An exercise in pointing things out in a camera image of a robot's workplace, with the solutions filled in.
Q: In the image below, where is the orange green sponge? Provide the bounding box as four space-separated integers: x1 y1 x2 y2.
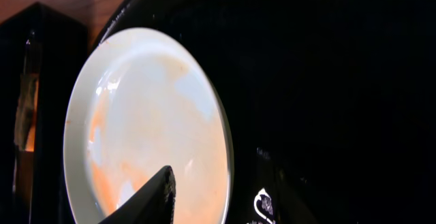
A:
14 73 40 152

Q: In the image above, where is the black rectangular water tray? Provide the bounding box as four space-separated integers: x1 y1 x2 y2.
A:
1 3 87 223

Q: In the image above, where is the black round tray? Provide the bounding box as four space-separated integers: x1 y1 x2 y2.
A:
97 0 435 223

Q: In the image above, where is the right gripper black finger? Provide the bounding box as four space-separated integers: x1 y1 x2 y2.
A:
99 165 176 224

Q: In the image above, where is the light blue plate front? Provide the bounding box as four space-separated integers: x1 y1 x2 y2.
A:
63 28 232 223

